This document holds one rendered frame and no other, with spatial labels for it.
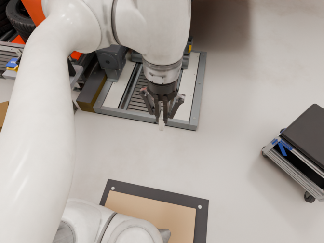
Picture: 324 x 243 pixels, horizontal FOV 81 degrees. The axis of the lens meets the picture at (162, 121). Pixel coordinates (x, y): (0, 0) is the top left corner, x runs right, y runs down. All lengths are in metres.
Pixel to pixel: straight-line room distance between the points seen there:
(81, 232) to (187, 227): 0.43
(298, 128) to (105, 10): 1.14
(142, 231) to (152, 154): 0.82
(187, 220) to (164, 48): 0.69
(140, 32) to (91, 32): 0.08
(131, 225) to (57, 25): 0.50
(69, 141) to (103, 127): 1.33
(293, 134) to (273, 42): 1.40
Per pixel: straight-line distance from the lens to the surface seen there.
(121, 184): 1.00
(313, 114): 1.40
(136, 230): 0.60
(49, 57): 0.28
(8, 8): 1.99
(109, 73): 1.65
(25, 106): 0.21
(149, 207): 0.88
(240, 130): 1.55
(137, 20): 0.36
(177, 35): 0.37
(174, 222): 0.87
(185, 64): 1.70
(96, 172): 1.38
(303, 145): 1.25
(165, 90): 0.46
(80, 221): 0.62
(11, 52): 1.85
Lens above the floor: 1.25
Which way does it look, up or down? 58 degrees down
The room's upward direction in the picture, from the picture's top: straight up
